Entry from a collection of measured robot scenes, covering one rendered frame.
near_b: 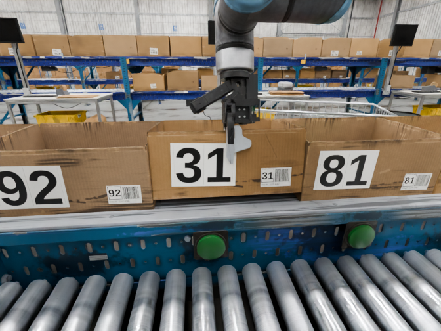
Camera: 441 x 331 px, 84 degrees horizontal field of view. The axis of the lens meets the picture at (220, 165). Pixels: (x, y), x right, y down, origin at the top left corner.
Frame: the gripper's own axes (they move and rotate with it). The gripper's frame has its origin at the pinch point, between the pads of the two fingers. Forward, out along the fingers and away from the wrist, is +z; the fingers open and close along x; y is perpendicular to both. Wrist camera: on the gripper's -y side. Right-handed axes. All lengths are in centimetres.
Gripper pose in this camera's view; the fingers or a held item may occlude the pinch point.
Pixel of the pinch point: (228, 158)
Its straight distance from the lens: 60.8
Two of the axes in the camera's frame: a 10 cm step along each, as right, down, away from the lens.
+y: 9.9, -0.4, 1.0
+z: 0.3, 9.9, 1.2
